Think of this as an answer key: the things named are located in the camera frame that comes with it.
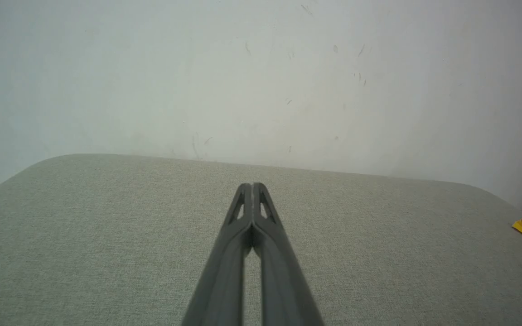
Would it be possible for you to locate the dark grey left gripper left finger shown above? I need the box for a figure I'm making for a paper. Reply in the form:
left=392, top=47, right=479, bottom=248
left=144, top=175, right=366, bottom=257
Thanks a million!
left=181, top=183, right=254, bottom=326

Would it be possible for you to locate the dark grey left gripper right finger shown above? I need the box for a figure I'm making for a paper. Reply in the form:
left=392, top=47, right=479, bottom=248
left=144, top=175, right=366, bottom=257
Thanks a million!
left=252, top=182, right=326, bottom=326

